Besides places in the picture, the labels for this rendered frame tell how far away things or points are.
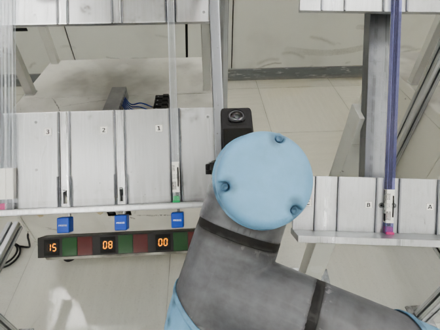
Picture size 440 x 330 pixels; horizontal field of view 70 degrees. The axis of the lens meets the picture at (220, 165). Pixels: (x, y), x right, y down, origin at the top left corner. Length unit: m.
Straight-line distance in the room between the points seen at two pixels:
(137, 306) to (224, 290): 1.10
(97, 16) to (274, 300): 0.65
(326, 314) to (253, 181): 0.11
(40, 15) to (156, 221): 0.73
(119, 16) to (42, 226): 0.83
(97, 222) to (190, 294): 0.98
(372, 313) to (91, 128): 0.58
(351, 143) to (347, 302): 0.51
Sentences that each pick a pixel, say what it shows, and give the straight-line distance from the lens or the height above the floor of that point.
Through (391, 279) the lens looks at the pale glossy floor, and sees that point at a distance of 1.52.
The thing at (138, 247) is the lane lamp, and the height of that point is 0.65.
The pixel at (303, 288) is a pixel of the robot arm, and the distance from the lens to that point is 0.26.
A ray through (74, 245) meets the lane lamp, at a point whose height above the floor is 0.66.
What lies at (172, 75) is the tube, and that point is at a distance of 0.66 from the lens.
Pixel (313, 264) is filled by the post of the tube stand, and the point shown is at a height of 0.30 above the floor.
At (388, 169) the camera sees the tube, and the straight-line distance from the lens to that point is 0.63.
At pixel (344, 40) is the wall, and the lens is 2.76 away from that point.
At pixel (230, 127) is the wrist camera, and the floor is 0.94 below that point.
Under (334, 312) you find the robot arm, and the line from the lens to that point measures 0.26.
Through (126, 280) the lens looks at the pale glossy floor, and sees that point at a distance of 1.40.
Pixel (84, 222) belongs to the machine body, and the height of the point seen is 0.30.
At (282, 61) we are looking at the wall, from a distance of 2.67.
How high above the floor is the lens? 1.19
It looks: 42 degrees down
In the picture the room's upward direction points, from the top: straight up
